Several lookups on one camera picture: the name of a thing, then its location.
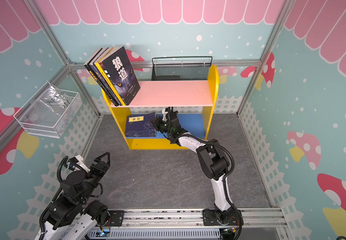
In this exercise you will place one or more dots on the white wire wall basket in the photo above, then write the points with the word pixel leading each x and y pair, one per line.
pixel 29 119

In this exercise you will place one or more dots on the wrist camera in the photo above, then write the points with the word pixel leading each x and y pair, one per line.
pixel 165 113
pixel 77 163

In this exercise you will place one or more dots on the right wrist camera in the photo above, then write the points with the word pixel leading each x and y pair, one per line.
pixel 165 113

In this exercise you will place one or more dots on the yellow cartoon boy book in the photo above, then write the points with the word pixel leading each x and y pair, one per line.
pixel 98 64

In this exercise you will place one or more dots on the black wolf book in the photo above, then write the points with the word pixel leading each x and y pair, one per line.
pixel 121 73

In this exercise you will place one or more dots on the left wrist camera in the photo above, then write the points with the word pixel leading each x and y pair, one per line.
pixel 77 163

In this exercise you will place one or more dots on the black Murphy's law book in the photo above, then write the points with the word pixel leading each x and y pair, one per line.
pixel 96 78

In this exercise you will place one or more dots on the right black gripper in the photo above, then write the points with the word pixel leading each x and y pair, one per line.
pixel 170 122

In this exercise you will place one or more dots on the yellow pink blue bookshelf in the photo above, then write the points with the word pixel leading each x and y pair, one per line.
pixel 158 95

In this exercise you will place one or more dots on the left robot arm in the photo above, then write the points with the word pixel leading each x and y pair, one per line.
pixel 70 215

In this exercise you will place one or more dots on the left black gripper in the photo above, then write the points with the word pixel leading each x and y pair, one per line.
pixel 101 170

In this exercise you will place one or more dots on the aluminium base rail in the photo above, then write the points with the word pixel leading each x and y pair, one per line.
pixel 174 224

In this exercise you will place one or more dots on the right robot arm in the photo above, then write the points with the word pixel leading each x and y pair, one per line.
pixel 216 162

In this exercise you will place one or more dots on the black mesh wire basket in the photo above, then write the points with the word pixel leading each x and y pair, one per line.
pixel 181 68

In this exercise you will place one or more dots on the purple old man book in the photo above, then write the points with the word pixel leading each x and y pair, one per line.
pixel 100 76

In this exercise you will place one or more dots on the clear plastic bag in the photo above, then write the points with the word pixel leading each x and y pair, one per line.
pixel 53 103

